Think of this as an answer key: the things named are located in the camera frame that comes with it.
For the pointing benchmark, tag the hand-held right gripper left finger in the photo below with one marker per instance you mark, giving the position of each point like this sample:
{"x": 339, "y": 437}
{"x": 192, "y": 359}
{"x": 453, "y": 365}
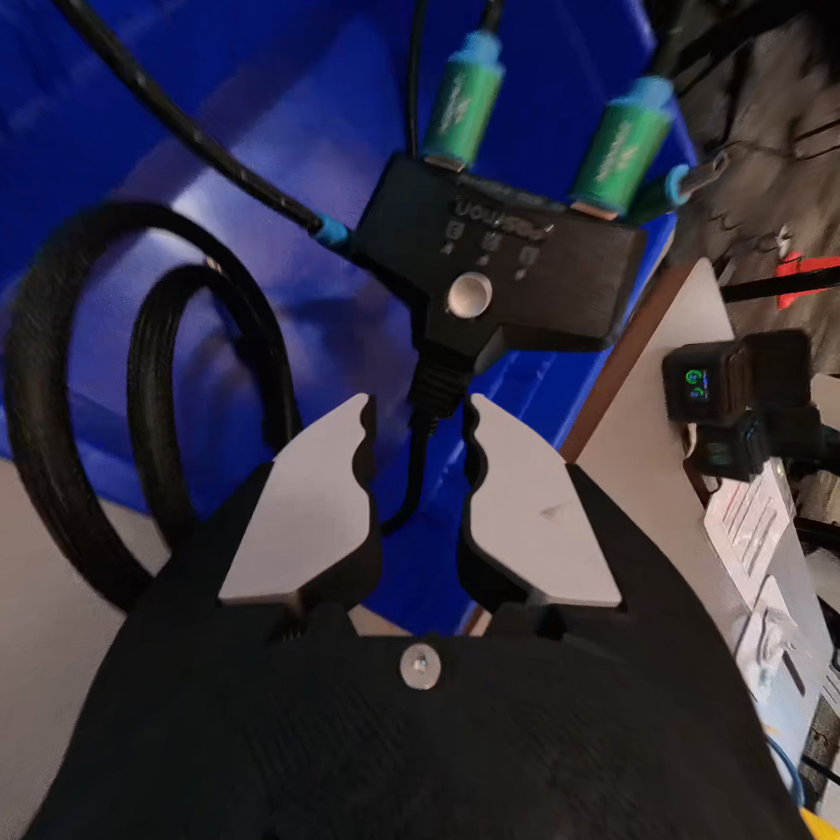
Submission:
{"x": 302, "y": 518}

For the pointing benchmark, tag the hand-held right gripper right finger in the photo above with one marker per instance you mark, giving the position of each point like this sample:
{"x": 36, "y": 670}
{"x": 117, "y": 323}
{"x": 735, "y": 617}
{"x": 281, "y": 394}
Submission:
{"x": 538, "y": 525}

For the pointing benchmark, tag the black switch box with button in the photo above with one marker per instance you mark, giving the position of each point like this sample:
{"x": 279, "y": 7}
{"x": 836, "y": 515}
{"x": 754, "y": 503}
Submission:
{"x": 564, "y": 289}

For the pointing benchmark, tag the blue plastic bin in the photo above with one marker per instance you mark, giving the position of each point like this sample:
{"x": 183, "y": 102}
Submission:
{"x": 197, "y": 72}

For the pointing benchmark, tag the grey desk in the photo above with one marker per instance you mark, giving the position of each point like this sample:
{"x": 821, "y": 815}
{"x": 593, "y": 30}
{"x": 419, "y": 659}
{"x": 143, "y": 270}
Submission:
{"x": 39, "y": 656}

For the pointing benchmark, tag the red plastic object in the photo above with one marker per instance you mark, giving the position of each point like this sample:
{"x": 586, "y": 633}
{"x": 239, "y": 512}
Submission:
{"x": 804, "y": 279}

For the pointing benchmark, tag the clear bag with papers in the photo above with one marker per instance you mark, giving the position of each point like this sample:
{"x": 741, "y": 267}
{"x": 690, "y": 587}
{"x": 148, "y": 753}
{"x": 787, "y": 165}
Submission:
{"x": 748, "y": 525}

